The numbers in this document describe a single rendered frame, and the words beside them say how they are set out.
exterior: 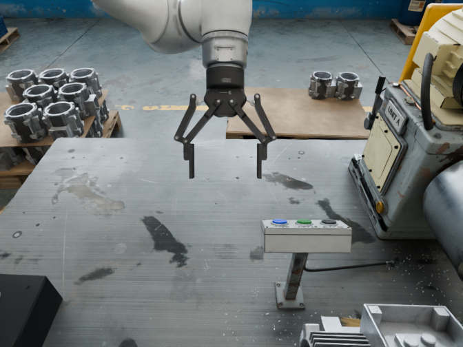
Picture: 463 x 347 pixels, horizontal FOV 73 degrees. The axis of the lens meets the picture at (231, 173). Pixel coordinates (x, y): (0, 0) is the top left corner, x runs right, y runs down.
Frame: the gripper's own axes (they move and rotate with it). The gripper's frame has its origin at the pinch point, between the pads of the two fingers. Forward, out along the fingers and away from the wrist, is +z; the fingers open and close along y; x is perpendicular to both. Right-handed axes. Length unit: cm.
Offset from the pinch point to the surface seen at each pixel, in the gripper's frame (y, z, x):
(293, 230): 13.1, 11.0, -3.8
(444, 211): 46.8, 8.8, 3.0
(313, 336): 13.3, 22.5, -19.3
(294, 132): 51, -16, 188
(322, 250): 18.9, 14.8, -3.8
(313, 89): 76, -56, 229
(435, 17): 56, -39, 24
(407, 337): 24.9, 20.3, -22.9
